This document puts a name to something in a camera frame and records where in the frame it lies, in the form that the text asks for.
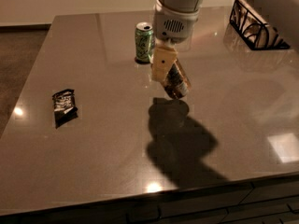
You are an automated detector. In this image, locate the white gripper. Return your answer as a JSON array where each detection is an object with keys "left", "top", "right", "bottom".
[{"left": 151, "top": 0, "right": 199, "bottom": 82}]

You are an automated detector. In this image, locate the orange soda can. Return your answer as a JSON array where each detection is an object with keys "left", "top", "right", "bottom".
[{"left": 162, "top": 60, "right": 191, "bottom": 99}]

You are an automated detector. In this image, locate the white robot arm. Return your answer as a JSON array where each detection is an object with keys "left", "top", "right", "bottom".
[{"left": 151, "top": 0, "right": 299, "bottom": 81}]

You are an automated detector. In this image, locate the green soda can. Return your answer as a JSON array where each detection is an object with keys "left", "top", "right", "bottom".
[{"left": 135, "top": 21, "right": 154, "bottom": 63}]

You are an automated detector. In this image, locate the black snack packet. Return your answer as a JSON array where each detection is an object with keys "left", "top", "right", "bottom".
[{"left": 52, "top": 89, "right": 78, "bottom": 128}]

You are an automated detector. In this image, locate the black wire basket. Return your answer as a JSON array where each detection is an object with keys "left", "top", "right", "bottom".
[{"left": 230, "top": 0, "right": 291, "bottom": 50}]

